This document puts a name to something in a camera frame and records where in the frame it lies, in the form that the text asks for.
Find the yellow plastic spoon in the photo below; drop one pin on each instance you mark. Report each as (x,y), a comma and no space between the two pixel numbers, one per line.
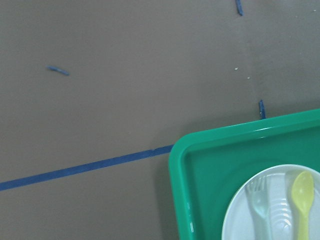
(302,194)

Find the green plastic tray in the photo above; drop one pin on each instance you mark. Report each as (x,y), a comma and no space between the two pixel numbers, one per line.
(207,168)

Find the clear plastic fork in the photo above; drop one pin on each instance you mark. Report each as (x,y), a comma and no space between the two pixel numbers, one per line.
(258,202)

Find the white round plate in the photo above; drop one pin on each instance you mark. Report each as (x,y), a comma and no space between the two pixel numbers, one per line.
(283,215)

